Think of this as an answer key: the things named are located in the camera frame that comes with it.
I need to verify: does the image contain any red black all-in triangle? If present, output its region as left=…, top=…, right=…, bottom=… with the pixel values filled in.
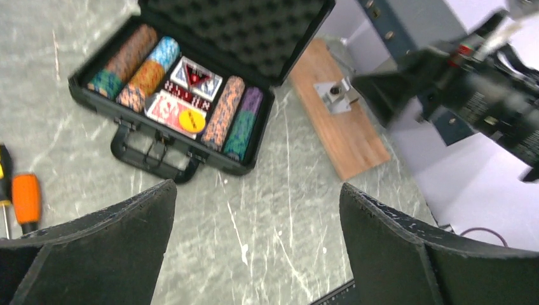
left=185, top=63, right=211, bottom=88

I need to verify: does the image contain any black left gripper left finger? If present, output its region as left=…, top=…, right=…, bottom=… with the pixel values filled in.
left=1, top=180, right=177, bottom=304

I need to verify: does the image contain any purple chip stack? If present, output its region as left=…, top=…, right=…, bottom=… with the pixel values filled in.
left=240, top=87, right=263, bottom=114

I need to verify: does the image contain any black yellow handled screwdriver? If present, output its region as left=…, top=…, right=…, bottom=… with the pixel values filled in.
left=1, top=144, right=13, bottom=239

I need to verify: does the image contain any light blue chip stack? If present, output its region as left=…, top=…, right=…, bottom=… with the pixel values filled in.
left=147, top=36, right=181, bottom=72

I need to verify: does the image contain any black poker set case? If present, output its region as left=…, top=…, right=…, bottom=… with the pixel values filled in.
left=69, top=1, right=335, bottom=184

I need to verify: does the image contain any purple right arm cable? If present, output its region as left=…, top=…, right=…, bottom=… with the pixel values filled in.
left=459, top=227, right=510, bottom=248

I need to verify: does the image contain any dark teal rack server box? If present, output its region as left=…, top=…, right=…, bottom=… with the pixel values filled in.
left=357, top=0, right=475, bottom=146

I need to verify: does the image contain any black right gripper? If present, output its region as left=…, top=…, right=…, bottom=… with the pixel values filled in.
left=351, top=10, right=538, bottom=182

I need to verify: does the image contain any blue playing card deck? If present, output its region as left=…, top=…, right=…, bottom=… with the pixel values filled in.
left=170, top=56, right=223, bottom=101

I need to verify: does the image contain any grey metal bracket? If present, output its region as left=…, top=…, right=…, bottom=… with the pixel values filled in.
left=313, top=77, right=360, bottom=114

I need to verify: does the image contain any green chip stack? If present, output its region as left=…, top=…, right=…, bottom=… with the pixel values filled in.
left=223, top=110, right=256, bottom=161

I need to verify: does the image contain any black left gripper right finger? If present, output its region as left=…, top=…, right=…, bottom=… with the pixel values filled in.
left=339, top=183, right=538, bottom=304

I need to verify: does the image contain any brown blue chip row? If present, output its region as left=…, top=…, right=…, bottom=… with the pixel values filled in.
left=201, top=76, right=245, bottom=151

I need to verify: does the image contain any orange yellow chip stack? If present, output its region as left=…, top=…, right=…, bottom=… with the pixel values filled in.
left=116, top=60, right=165, bottom=112

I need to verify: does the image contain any brown grey chip row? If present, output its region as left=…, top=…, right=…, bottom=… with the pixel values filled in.
left=86, top=24, right=158, bottom=99

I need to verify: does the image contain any red playing card deck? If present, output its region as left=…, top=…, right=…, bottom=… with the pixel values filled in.
left=145, top=90, right=207, bottom=139

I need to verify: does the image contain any orange black handled screwdriver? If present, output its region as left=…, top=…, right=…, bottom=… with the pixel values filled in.
left=11, top=173, right=41, bottom=234

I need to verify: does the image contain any wooden board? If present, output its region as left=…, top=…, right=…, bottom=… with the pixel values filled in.
left=290, top=39, right=391, bottom=181

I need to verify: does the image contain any yellow big blind button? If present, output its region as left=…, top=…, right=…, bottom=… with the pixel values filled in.
left=179, top=109, right=206, bottom=134

